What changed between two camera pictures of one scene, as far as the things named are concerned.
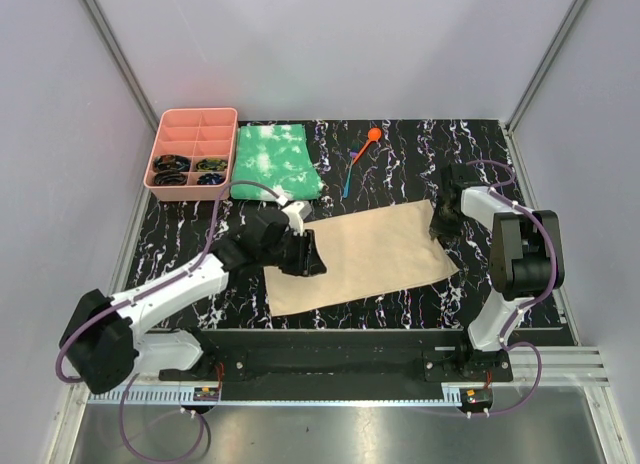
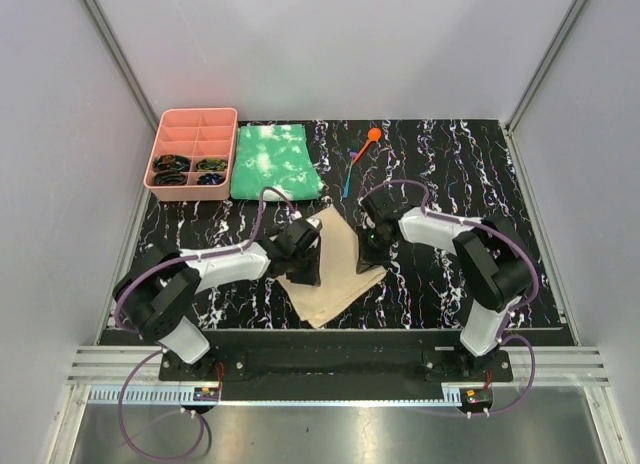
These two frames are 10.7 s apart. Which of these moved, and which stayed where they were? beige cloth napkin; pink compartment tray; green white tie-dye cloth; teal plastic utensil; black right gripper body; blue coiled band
Moved: black right gripper body; beige cloth napkin
Stayed: pink compartment tray; blue coiled band; green white tie-dye cloth; teal plastic utensil
